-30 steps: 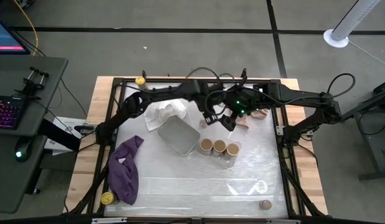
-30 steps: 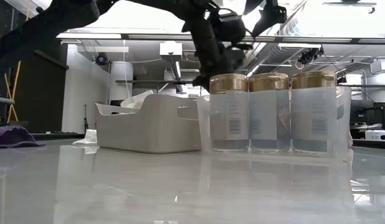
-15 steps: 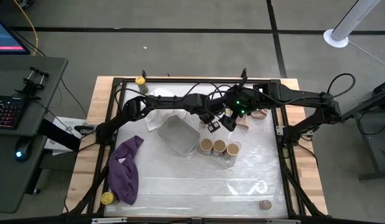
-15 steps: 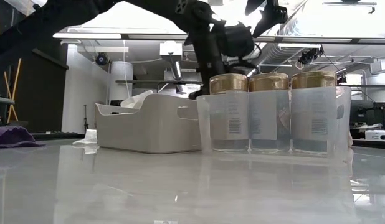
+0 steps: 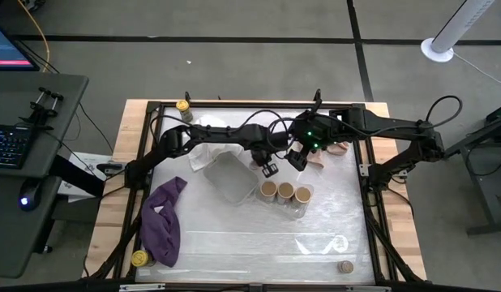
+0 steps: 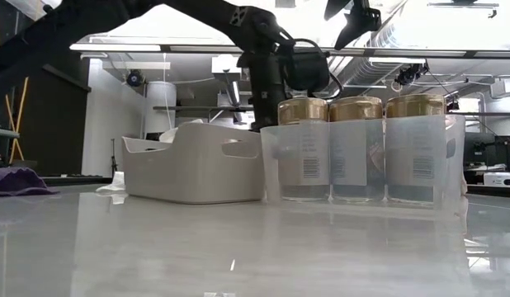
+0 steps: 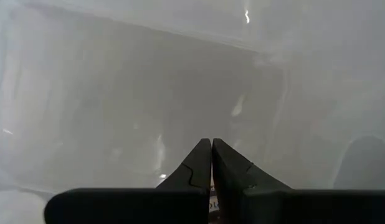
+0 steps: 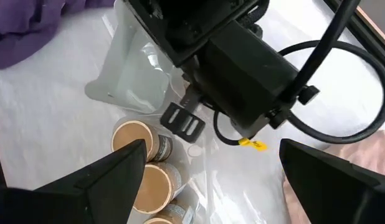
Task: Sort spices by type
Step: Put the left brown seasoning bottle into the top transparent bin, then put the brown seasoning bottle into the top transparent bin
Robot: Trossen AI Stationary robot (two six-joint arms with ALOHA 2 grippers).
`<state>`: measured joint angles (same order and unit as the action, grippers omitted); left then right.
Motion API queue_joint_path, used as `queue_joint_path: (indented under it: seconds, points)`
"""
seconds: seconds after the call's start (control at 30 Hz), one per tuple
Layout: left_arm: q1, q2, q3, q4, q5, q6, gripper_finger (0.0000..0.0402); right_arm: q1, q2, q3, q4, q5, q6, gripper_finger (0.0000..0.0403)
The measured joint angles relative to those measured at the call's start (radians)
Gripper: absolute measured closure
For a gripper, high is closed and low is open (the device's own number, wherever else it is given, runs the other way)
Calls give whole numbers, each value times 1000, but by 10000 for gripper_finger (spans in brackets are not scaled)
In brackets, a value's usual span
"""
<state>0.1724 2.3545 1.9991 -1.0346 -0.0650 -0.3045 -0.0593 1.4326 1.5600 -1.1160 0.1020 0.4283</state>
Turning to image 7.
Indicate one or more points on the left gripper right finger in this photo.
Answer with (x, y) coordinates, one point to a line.
(273, 205)

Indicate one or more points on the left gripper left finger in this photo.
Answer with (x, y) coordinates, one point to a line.
(133, 207)

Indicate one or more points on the clear plastic bin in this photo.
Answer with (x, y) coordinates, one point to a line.
(117, 93)

